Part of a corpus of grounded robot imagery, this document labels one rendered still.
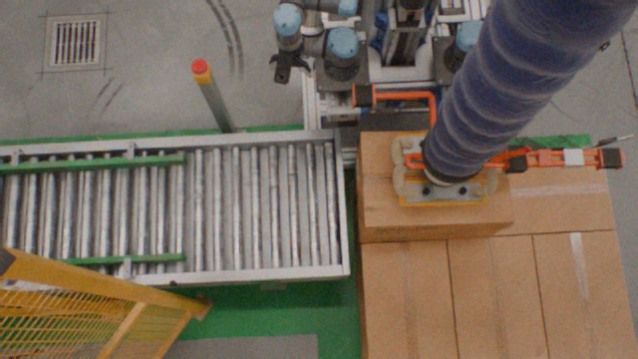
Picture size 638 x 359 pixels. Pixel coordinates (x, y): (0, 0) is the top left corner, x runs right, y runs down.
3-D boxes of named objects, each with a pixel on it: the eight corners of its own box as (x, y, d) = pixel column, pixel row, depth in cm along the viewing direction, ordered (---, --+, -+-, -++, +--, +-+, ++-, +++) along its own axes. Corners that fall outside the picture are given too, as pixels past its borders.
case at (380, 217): (359, 241, 278) (365, 226, 240) (355, 159, 289) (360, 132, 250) (487, 237, 278) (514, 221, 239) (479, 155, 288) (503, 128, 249)
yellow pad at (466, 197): (399, 206, 230) (401, 203, 225) (397, 181, 233) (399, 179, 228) (486, 204, 230) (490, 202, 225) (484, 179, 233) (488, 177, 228)
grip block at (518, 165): (501, 174, 223) (506, 170, 217) (499, 149, 225) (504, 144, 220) (524, 174, 223) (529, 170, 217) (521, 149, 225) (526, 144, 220)
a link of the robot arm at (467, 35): (446, 43, 239) (453, 26, 226) (474, 28, 240) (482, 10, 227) (462, 67, 236) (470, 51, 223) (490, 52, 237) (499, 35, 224)
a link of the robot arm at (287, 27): (303, 2, 165) (297, 29, 163) (304, 22, 176) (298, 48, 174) (275, -3, 166) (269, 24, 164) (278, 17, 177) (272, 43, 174)
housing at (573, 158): (560, 169, 223) (565, 166, 219) (558, 152, 225) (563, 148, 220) (579, 169, 223) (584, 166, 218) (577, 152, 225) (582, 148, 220)
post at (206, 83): (228, 149, 348) (192, 77, 251) (228, 138, 350) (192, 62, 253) (239, 148, 348) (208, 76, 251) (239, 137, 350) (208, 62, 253)
